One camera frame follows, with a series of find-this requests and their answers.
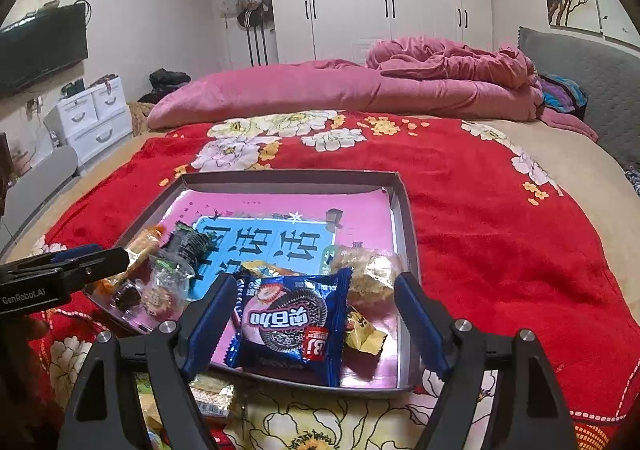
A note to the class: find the colourful striped cloth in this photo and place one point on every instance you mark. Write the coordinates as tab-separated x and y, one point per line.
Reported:
562	92

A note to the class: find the person's left hand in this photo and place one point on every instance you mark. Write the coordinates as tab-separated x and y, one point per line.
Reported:
22	340

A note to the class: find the red floral blanket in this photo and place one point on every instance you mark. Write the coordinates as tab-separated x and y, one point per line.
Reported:
475	230

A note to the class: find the orange snack packet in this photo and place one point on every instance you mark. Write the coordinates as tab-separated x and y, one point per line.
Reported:
265	270

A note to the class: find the round pastry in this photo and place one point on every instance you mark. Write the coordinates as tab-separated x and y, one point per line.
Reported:
160	297

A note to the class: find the black bag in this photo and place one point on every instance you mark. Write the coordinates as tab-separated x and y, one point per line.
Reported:
167	80

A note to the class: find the grey shallow cardboard box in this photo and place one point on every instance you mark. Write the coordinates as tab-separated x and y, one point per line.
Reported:
405	230

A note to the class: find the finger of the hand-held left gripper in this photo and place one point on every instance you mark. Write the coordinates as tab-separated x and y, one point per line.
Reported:
95	262

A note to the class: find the yellow snack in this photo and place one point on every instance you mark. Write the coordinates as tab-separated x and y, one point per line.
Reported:
365	332

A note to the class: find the blue cookie packet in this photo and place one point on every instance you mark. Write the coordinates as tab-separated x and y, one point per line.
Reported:
290	325

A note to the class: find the grey padded headboard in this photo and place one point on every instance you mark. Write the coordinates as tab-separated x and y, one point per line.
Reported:
600	95

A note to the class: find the orange-ended snack packet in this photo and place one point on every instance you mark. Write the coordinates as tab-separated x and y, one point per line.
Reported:
142	245

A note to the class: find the green snack packet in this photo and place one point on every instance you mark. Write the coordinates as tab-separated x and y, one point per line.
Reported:
147	400

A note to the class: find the brown cake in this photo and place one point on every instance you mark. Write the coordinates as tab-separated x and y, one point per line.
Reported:
127	295

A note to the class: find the grey upholstered bench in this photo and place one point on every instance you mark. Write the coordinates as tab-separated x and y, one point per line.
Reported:
45	180

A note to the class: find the black snack packet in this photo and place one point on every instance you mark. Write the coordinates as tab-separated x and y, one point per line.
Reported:
187	242

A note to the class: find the grey patterned cloth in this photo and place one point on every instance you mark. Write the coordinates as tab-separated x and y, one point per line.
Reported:
632	180

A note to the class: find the puffed rice cake clear wrap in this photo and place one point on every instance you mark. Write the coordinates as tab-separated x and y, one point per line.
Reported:
370	270

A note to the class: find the brown knitted blanket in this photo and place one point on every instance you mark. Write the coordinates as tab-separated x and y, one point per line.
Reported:
137	117

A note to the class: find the black television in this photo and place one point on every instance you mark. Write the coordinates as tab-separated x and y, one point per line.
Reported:
40	50

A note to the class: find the pink quilt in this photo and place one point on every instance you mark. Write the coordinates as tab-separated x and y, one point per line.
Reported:
300	90

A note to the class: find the hanging bags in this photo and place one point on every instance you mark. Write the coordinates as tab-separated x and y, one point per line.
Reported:
250	0

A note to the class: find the tan snack packet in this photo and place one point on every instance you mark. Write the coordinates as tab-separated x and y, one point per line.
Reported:
215	395

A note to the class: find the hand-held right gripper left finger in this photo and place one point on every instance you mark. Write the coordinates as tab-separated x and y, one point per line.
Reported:
210	325

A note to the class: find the white drawer cabinet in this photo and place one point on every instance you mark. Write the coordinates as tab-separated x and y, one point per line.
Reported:
85	115

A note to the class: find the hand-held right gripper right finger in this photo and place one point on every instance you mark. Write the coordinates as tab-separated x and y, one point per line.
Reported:
420	325

